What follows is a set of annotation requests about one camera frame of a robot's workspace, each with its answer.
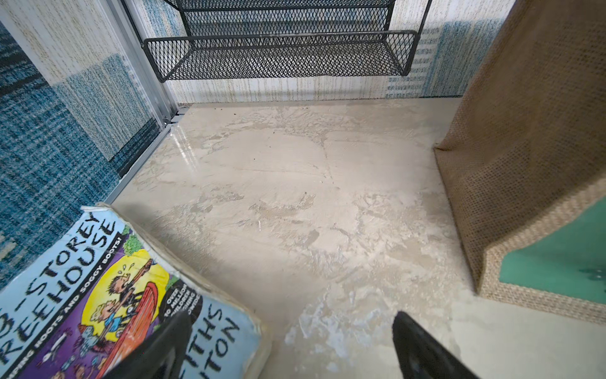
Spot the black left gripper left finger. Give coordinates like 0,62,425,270
104,311,193,379

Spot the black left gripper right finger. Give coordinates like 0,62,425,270
392,311,478,379

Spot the green canvas Christmas bag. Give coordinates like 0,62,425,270
434,1,605,325

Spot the colourful children's book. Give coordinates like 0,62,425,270
1,204,271,378

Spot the black wire shelf rack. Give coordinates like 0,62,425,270
141,1,425,83

